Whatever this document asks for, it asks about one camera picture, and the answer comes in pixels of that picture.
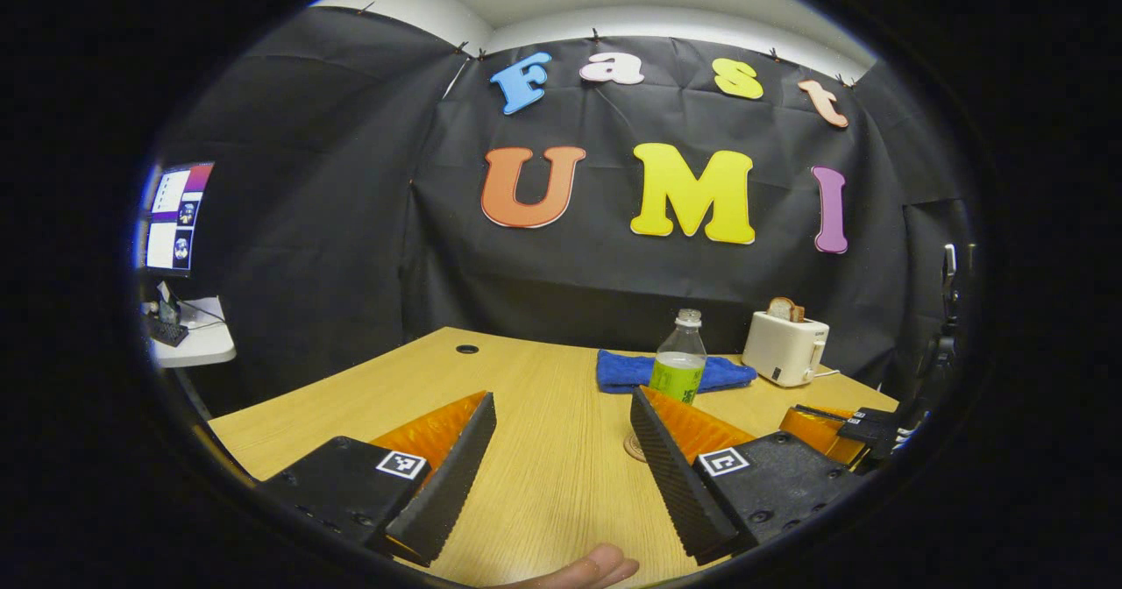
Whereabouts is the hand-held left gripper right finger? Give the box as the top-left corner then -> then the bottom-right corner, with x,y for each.
629,386 -> 864,565

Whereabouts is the white toaster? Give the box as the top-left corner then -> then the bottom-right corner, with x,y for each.
742,310 -> 830,388

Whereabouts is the white side table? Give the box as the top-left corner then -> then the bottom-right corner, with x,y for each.
149,297 -> 238,369

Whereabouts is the green label water bottle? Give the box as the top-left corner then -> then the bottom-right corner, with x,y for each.
649,309 -> 707,406

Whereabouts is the computer monitor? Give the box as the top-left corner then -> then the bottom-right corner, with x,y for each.
140,161 -> 216,279

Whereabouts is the black keyboard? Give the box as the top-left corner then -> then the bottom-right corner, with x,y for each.
145,282 -> 189,348

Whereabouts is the black backdrop cloth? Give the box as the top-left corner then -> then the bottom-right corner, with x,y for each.
145,6 -> 974,415

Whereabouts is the blue towel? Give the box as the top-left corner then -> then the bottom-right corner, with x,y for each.
596,349 -> 758,395

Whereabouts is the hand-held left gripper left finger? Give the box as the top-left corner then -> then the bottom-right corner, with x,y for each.
254,390 -> 498,568

